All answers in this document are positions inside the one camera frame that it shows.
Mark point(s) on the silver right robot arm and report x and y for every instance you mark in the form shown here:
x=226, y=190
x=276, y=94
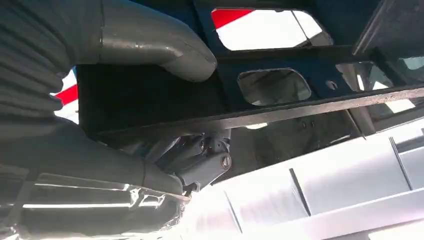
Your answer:
x=36, y=59

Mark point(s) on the white plastic crate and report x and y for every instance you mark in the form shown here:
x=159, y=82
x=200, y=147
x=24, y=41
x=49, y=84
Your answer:
x=331, y=185

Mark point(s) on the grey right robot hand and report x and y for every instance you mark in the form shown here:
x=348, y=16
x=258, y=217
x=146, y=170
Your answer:
x=82, y=155

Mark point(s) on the blue metal shelf rack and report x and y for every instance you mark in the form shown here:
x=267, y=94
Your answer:
x=394, y=26

